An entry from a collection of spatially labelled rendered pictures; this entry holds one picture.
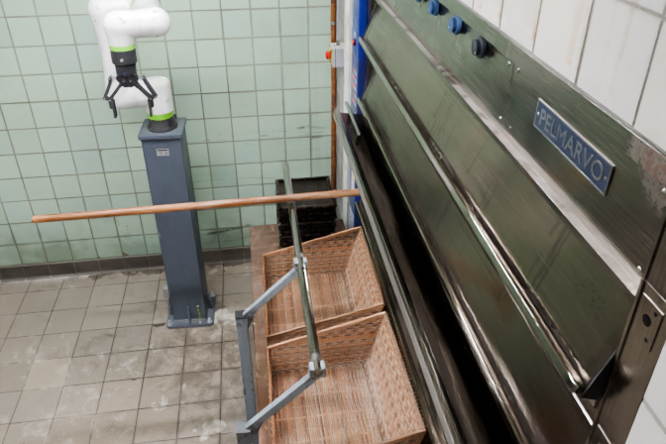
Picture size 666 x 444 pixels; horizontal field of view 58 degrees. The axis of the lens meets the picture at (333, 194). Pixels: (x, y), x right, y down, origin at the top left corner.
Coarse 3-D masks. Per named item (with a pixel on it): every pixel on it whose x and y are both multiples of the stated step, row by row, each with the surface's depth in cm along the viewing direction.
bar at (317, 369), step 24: (288, 168) 263; (288, 192) 244; (240, 312) 216; (312, 312) 184; (240, 336) 218; (312, 336) 175; (240, 360) 224; (312, 360) 167; (264, 408) 173; (240, 432) 173
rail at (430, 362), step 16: (336, 112) 250; (352, 144) 225; (352, 160) 216; (368, 192) 194; (384, 240) 172; (400, 272) 159; (400, 288) 154; (416, 320) 143; (416, 336) 140; (432, 368) 131; (448, 400) 123; (448, 416) 120
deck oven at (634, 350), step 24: (648, 264) 76; (648, 288) 77; (648, 312) 77; (624, 336) 83; (648, 336) 78; (624, 360) 84; (648, 360) 78; (624, 384) 84; (648, 384) 78; (600, 408) 90; (624, 408) 84; (600, 432) 91; (624, 432) 85
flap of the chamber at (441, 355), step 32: (352, 128) 243; (384, 192) 200; (384, 224) 183; (384, 256) 170; (416, 256) 171; (416, 288) 157; (448, 320) 148; (416, 352) 140; (448, 352) 139; (448, 384) 130; (480, 384) 131; (480, 416) 123
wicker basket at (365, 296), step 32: (288, 256) 284; (320, 256) 287; (352, 256) 285; (288, 288) 283; (320, 288) 282; (352, 288) 276; (288, 320) 264; (320, 320) 236; (352, 320) 237; (352, 352) 246
